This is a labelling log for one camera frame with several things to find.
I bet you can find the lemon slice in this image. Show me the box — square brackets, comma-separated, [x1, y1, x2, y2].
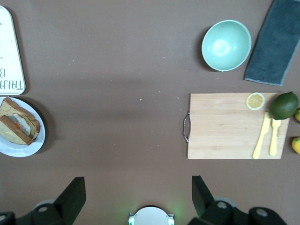
[246, 92, 266, 111]

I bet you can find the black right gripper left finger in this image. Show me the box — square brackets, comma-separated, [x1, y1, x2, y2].
[53, 177, 86, 225]

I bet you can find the cream bear print tray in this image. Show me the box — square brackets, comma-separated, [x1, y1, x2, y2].
[0, 5, 27, 96]

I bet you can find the wooden cutting board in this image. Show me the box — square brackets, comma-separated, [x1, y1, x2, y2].
[182, 92, 290, 160]

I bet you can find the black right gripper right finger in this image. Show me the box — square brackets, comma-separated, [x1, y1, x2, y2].
[192, 175, 216, 218]

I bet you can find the yellow plastic fork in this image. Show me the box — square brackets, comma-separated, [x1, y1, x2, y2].
[269, 118, 282, 157]

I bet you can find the green avocado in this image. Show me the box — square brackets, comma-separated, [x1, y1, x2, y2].
[269, 91, 300, 121]

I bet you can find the plain brown bread slice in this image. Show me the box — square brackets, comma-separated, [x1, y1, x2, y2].
[0, 114, 34, 146]

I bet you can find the white round plate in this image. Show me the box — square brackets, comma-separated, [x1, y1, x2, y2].
[0, 96, 46, 158]

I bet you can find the toast with fried egg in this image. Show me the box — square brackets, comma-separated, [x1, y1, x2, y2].
[0, 97, 41, 139]

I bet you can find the mint green bowl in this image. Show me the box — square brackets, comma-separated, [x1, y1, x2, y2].
[201, 19, 253, 72]

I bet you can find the dark grey cloth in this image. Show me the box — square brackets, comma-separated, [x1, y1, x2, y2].
[243, 0, 300, 86]

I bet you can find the yellow plastic knife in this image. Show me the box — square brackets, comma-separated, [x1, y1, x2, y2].
[252, 112, 271, 160]

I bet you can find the fried egg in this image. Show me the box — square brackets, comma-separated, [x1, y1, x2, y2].
[6, 112, 32, 137]

